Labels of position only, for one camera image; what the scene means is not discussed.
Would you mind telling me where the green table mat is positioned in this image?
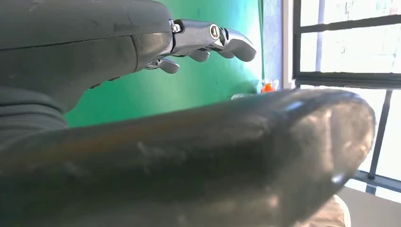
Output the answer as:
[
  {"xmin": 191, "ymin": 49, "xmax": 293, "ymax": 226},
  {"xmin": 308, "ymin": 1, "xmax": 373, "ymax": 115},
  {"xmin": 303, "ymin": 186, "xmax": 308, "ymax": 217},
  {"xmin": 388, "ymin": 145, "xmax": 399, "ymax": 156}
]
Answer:
[{"xmin": 64, "ymin": 0, "xmax": 264, "ymax": 129}]

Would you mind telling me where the dark window frame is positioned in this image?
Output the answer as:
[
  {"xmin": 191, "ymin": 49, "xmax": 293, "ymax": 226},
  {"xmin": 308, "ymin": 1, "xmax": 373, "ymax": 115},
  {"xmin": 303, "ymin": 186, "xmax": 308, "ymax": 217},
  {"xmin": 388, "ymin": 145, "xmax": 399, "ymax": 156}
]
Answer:
[{"xmin": 293, "ymin": 0, "xmax": 401, "ymax": 193}]

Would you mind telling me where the orange bottle with clear cap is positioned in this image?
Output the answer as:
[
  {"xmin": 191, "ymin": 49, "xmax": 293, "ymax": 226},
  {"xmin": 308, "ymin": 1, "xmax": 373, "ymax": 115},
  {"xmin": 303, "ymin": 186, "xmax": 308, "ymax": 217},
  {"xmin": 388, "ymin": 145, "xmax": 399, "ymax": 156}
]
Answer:
[{"xmin": 261, "ymin": 79, "xmax": 279, "ymax": 94}]

